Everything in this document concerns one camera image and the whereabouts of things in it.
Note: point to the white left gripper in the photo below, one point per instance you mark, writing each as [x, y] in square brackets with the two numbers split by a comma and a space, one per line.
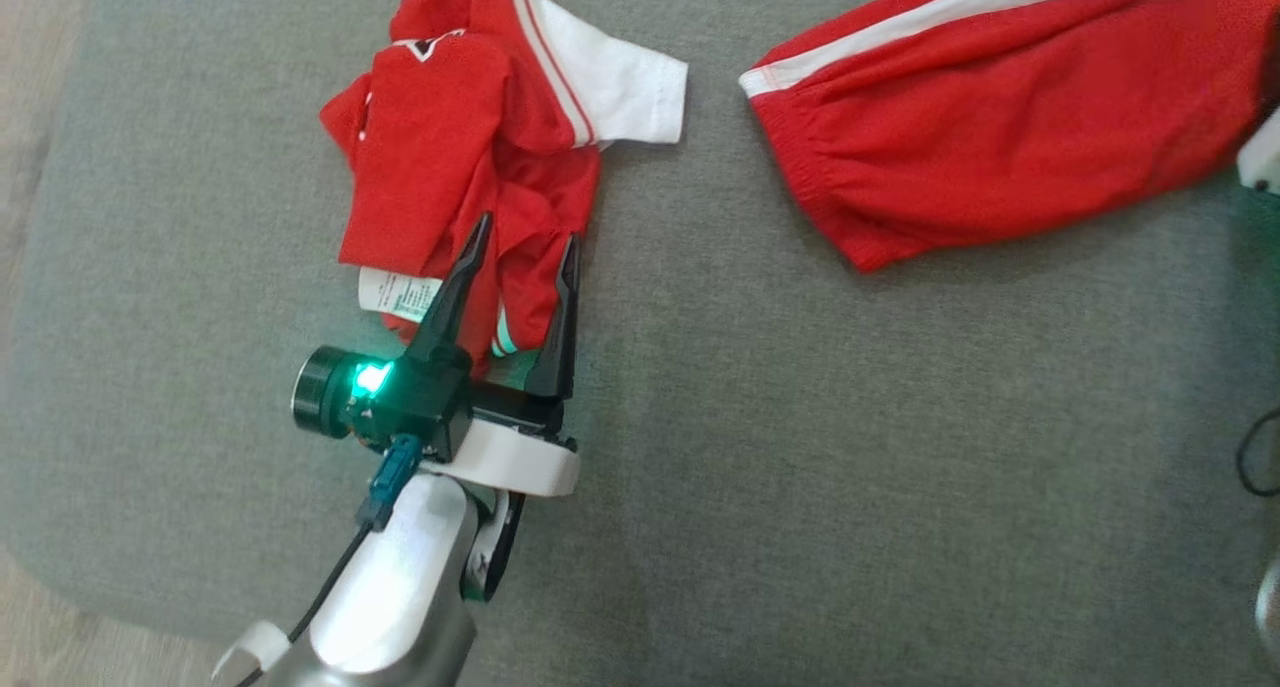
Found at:
[520, 462]

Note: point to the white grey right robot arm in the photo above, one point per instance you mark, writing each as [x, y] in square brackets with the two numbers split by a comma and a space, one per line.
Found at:
[1272, 607]

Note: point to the red Bulls 23 jersey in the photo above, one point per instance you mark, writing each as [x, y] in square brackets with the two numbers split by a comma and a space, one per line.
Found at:
[440, 147]

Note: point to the grey fabric sofa seat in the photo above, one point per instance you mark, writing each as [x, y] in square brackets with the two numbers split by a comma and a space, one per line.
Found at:
[800, 467]

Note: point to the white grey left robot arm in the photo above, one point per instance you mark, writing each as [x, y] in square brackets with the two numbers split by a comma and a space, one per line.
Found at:
[390, 587]

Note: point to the red shorts with white stripe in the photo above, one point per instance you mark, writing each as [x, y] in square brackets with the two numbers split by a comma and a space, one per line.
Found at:
[1000, 117]

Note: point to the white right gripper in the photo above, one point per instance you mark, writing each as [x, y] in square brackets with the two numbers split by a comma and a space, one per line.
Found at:
[1265, 157]

